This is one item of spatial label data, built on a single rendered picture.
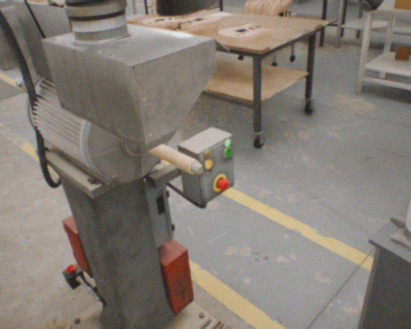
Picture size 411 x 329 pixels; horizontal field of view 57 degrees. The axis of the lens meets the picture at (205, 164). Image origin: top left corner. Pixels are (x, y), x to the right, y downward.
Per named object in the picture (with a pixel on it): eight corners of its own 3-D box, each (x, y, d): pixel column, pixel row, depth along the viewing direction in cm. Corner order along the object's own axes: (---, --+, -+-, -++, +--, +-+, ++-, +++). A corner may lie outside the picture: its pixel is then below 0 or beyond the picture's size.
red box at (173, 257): (139, 285, 174) (125, 225, 155) (160, 269, 181) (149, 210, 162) (175, 317, 158) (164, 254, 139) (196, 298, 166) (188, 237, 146)
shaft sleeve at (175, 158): (143, 134, 92) (151, 140, 94) (136, 145, 91) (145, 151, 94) (194, 158, 80) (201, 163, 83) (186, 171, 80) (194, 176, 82)
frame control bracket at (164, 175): (149, 185, 121) (147, 175, 119) (192, 160, 132) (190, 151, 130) (156, 189, 119) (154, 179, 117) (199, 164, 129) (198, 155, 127)
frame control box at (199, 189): (148, 200, 137) (136, 138, 124) (190, 174, 150) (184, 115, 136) (194, 230, 122) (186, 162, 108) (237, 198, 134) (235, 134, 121)
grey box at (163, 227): (133, 234, 152) (104, 109, 124) (153, 220, 158) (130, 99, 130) (156, 251, 143) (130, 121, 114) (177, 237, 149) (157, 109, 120)
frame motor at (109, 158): (37, 154, 119) (8, 75, 106) (109, 124, 135) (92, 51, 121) (106, 205, 94) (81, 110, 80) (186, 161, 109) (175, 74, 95)
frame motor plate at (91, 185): (36, 156, 124) (33, 147, 122) (100, 130, 137) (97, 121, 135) (93, 200, 101) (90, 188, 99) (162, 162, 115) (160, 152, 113)
